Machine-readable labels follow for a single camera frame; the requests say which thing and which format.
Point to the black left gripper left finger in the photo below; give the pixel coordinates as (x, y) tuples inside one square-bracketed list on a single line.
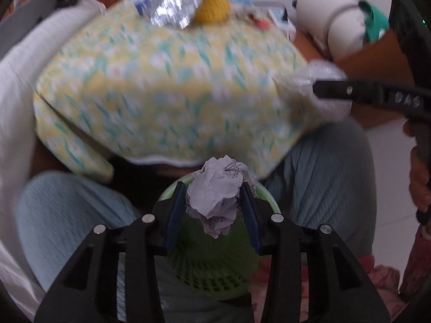
[(86, 288)]

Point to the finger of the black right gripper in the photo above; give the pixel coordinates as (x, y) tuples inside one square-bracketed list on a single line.
[(377, 94)]

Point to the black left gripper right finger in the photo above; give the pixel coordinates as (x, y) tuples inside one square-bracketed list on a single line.
[(339, 288)]

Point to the clear plastic wrap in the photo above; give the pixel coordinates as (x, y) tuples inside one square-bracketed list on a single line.
[(304, 106)]

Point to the red foil wrapper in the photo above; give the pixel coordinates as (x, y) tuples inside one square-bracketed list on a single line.
[(259, 22)]

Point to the white paper ball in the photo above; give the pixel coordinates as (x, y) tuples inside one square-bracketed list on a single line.
[(213, 195)]

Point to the yellow net bag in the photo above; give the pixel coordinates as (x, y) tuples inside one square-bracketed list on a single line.
[(211, 11)]

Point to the silver foil wrapper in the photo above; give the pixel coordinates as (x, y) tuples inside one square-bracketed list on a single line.
[(177, 13)]

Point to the green mesh trash basket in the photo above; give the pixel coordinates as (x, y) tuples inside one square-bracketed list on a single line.
[(220, 267)]

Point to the person right hand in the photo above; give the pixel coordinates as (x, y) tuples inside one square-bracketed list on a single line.
[(419, 178)]

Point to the green cloth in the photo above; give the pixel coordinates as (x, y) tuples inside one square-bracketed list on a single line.
[(376, 23)]

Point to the brown leather chair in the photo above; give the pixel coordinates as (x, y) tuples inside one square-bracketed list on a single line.
[(382, 61)]

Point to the light blue trousers leg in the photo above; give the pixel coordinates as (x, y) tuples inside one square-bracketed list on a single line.
[(55, 213), (328, 177)]

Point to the white power strip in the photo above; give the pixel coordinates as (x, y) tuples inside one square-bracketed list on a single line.
[(282, 22)]

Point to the yellow floral tablecloth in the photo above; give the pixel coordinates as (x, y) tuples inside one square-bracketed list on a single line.
[(160, 95)]

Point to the white pillow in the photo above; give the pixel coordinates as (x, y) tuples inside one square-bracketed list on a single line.
[(20, 69)]

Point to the blue white milk carton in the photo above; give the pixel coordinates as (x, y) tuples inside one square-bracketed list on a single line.
[(145, 7)]

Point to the grey plastic device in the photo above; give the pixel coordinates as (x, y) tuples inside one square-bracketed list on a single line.
[(25, 18)]

